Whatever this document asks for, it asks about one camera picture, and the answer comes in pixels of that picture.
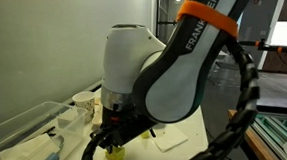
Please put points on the white paper napkin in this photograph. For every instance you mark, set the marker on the white paper napkin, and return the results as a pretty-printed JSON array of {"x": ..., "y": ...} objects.
[{"x": 170, "y": 138}]

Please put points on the white crumpled tissue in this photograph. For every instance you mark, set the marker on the white crumpled tissue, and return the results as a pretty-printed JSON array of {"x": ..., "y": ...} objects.
[{"x": 24, "y": 152}]

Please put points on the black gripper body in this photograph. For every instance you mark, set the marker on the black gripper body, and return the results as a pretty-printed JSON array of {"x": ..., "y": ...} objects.
[{"x": 126, "y": 127}]

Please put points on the patterned paper cup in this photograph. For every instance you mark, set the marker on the patterned paper cup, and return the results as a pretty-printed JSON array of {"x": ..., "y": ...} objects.
[{"x": 84, "y": 102}]

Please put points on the bright white screen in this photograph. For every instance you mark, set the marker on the bright white screen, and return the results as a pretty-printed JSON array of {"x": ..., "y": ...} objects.
[{"x": 286, "y": 34}]

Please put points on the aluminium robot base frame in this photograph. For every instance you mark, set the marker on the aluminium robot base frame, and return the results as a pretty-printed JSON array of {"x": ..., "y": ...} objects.
[{"x": 276, "y": 128}]

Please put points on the notched yellow block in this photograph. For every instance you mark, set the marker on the notched yellow block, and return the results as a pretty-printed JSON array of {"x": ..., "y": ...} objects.
[{"x": 116, "y": 155}]

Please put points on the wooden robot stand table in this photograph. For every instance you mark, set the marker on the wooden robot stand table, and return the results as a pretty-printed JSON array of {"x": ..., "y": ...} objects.
[{"x": 250, "y": 140}]

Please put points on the beige clamshell food container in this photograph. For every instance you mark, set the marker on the beige clamshell food container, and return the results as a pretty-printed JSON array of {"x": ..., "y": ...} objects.
[{"x": 97, "y": 114}]

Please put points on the clear plastic bin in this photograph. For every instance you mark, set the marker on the clear plastic bin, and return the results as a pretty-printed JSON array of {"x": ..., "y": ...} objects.
[{"x": 69, "y": 123}]

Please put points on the black rod with orange clips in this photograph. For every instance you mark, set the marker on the black rod with orange clips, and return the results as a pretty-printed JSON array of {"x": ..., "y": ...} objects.
[{"x": 278, "y": 48}]

